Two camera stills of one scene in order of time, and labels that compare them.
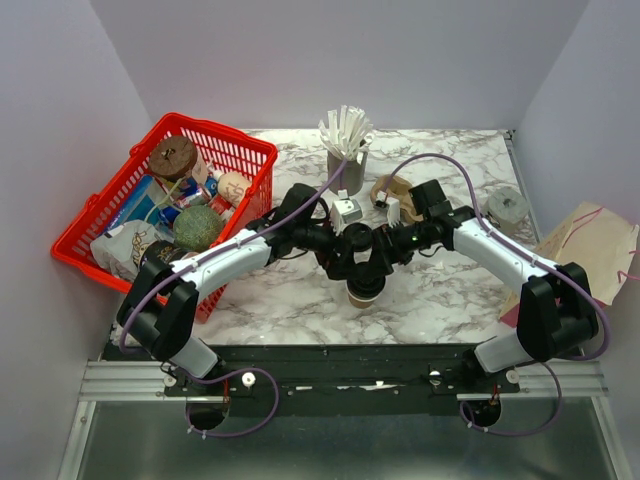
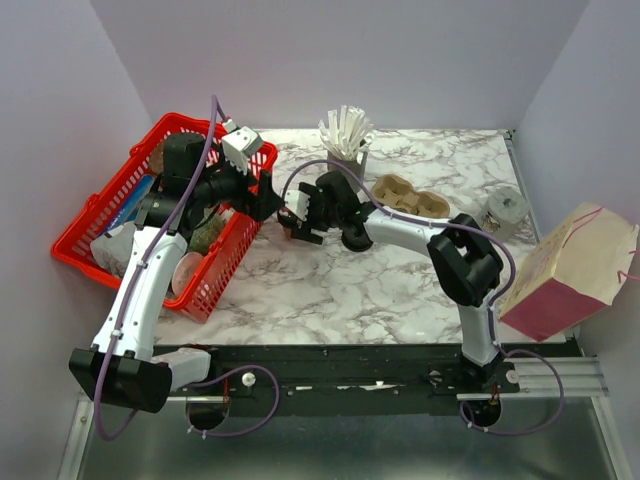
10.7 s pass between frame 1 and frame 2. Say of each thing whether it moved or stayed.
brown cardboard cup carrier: stayed
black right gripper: moved
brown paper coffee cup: moved
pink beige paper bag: stayed
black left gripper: moved
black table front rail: stayed
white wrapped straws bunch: stayed
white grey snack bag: stayed
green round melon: stayed
